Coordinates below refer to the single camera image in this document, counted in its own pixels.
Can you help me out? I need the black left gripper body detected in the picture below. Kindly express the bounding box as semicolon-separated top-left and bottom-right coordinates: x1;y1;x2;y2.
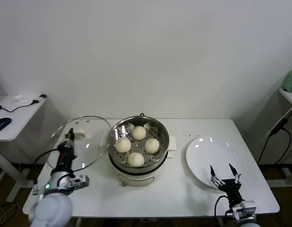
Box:
57;144;77;167

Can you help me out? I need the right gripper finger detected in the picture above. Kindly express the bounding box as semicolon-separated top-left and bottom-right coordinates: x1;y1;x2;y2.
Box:
228;163;241;184
209;165;223;187

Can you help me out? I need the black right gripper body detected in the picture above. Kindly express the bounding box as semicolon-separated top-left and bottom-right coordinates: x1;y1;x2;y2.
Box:
218;179;243;206

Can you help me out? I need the round glass pot lid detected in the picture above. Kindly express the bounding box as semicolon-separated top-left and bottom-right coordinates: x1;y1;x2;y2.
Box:
46;115;111;172

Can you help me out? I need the white steamed baozi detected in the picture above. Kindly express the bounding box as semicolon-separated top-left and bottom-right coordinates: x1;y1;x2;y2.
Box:
115;138;132;153
127;152;145;167
132;126;147;140
144;138;160;154

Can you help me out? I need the stainless steel steamer basket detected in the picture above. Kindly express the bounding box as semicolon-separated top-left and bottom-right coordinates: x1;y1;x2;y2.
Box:
106;115;177;174

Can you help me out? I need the white round plate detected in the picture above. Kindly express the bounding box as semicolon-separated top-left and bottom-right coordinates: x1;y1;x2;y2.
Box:
185;137;241;190

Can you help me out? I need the white side desk with mouse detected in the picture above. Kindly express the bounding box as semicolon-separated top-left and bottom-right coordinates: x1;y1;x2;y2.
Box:
0;95;46;203

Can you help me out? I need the blue computer mouse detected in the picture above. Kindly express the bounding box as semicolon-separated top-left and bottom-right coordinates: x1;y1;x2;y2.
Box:
0;117;12;132

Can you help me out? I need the white electric cooker base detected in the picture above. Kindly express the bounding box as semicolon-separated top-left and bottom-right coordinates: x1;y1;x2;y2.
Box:
108;151;174;188

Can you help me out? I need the mint green appliance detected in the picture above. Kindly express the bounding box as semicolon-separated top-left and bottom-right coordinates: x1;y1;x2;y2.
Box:
282;67;292;93

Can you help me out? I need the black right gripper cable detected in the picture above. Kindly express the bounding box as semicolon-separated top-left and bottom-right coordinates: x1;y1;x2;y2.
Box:
215;195;233;217

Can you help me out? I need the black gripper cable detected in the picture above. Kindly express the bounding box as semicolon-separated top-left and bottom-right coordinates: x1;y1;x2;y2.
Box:
33;148;60;164
215;195;233;217

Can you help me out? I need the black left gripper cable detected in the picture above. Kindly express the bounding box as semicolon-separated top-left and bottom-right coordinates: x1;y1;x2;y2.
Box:
33;148;60;164

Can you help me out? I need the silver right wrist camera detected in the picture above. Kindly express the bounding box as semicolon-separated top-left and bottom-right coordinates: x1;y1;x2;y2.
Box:
231;200;258;220

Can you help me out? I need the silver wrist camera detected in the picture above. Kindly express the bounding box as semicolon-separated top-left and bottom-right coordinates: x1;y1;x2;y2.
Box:
231;200;258;220
69;175;90;190

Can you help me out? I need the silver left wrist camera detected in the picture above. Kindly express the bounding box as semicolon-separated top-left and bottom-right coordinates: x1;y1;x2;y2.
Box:
69;175;90;190

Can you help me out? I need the black cable on side desk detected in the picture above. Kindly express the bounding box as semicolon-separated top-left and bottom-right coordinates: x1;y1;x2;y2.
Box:
0;100;40;113

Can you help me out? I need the black hanging cable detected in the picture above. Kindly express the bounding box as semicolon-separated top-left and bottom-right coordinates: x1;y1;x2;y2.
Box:
257;126;292;164

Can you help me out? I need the white floor cable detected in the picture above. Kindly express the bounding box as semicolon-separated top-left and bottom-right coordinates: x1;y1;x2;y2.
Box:
0;203;21;224

